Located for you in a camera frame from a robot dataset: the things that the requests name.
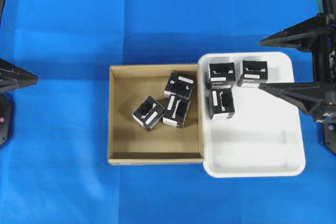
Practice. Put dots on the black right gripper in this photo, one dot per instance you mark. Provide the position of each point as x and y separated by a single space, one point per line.
316 35

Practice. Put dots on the black box tray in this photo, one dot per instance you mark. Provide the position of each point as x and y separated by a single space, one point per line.
221 75
252 74

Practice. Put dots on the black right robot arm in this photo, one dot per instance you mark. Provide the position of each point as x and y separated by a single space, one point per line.
316 36

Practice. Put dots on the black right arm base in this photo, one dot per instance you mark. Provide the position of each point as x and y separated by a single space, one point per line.
329 137

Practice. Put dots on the black box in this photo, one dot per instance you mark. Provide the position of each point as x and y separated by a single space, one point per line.
179 84
149 113
221 104
176 111

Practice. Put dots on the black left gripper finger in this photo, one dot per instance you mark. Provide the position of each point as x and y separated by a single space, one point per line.
13 77

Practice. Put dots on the black box tray right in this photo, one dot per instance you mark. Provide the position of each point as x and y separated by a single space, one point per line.
252 74

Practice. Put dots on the black box tray left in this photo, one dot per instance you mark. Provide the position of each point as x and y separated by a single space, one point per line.
221 75

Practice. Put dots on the brown cardboard box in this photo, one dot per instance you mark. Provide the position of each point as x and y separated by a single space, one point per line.
129 142

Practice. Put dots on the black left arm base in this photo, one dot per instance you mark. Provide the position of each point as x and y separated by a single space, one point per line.
7 108

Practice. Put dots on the blue table cloth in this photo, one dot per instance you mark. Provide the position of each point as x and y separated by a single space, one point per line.
54 168

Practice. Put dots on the white plastic tray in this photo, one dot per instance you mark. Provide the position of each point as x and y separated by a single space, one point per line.
264 137

